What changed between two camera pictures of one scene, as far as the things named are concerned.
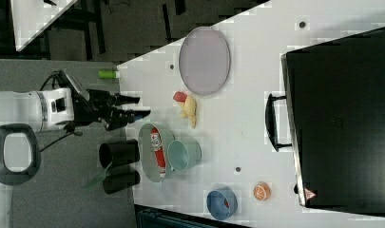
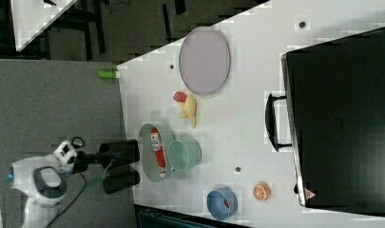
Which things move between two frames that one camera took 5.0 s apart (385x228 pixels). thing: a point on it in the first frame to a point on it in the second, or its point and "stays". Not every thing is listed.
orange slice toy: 261,191 stays
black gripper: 102,105 to 83,160
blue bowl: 221,203 stays
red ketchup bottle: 156,142 stays
